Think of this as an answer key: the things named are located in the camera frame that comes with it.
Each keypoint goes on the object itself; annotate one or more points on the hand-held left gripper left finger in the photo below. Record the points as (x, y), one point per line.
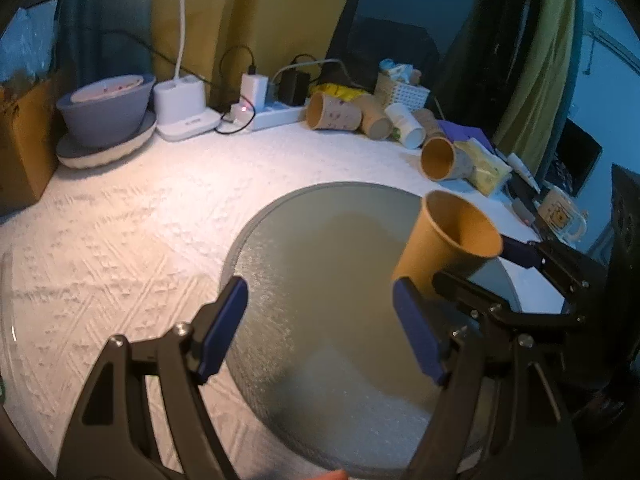
(226, 327)

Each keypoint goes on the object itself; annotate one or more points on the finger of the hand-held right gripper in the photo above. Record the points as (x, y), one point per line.
(520, 252)
(470, 292)

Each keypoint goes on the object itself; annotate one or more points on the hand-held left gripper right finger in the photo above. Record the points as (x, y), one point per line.
(416, 327)

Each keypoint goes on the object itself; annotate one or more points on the brown paper cup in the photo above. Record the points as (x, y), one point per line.
(375, 117)
(431, 122)
(442, 240)
(442, 160)

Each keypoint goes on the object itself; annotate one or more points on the white paper cup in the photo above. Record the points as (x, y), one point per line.
(405, 125)

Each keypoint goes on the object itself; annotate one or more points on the printed paper cup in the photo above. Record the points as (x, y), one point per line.
(337, 112)

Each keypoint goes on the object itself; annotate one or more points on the printed glass mug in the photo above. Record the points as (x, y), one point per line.
(557, 212)

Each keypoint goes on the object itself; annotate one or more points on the white tube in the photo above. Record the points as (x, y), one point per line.
(522, 169)

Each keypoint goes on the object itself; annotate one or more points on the yellow tissue packet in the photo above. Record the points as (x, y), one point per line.
(482, 167)

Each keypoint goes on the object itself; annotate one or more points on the round glass turntable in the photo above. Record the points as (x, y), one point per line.
(320, 280)

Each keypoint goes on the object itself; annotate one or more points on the black speaker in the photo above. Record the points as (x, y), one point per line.
(625, 220)

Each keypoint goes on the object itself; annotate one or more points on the black screen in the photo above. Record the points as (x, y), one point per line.
(575, 152)

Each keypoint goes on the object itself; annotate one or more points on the purple cloth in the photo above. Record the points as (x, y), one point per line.
(465, 132)

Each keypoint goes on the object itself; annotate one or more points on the white textured tablecloth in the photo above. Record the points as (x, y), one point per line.
(125, 240)

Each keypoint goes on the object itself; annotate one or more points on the yellow hanging cloth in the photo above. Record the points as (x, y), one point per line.
(542, 60)

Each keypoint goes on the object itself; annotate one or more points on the white plastic basket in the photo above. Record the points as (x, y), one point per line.
(400, 92)

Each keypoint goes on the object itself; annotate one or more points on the white plate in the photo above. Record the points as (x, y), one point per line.
(110, 155)

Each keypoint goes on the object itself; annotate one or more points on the white power strip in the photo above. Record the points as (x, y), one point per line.
(272, 115)

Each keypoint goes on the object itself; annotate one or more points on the white desk lamp base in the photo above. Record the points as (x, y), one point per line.
(180, 105)

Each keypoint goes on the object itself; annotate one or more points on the yellow snack bag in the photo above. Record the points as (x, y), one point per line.
(342, 92)

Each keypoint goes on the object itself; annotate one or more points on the white charger adapter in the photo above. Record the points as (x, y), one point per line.
(255, 89)

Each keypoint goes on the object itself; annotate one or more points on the black chair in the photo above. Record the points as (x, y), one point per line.
(390, 45)

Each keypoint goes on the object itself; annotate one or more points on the black power adapter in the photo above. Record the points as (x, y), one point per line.
(294, 87)

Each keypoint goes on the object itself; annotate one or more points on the grey bowl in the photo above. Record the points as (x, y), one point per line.
(102, 110)

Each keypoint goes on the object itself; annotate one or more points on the cardboard box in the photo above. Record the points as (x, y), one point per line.
(22, 140)

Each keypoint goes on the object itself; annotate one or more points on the teal curtain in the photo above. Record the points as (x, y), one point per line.
(107, 20)

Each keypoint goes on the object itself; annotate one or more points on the blue plastic sheet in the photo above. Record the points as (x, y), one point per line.
(27, 40)

